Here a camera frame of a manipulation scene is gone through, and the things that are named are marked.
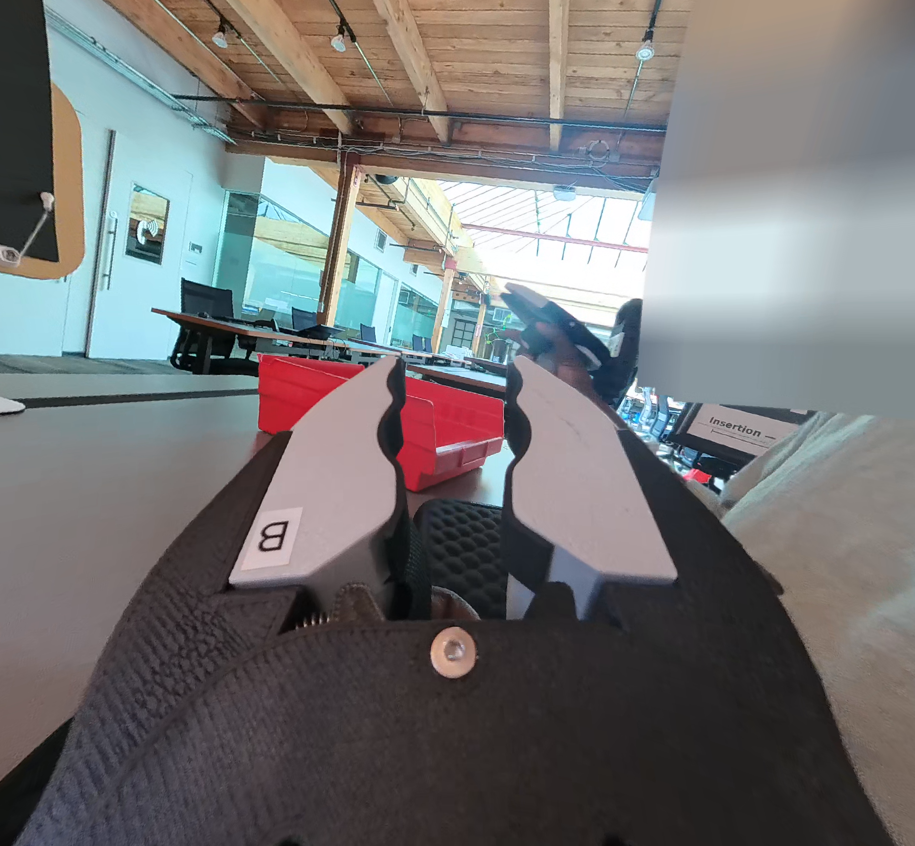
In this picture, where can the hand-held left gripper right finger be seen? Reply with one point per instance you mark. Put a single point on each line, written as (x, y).
(579, 489)

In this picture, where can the person's light grey shirt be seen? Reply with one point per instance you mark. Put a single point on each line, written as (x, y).
(822, 610)

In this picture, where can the ceiling track spotlight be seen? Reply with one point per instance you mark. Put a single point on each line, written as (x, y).
(645, 49)
(339, 40)
(220, 38)

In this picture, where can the wooden support column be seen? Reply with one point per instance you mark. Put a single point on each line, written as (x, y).
(339, 238)

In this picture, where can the black office chair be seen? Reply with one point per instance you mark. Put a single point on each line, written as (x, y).
(204, 306)

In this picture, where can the person's right hand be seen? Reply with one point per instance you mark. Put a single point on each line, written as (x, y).
(568, 364)

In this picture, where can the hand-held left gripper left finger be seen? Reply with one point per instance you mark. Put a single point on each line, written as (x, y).
(336, 474)

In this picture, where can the long wooden desk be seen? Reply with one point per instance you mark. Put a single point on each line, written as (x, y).
(236, 331)

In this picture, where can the monitor with white screen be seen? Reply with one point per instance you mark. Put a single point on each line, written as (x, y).
(736, 431)

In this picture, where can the black ceiling pipe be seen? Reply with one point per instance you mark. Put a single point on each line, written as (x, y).
(429, 111)

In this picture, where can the black wall panel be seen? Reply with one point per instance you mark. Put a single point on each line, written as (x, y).
(25, 88)

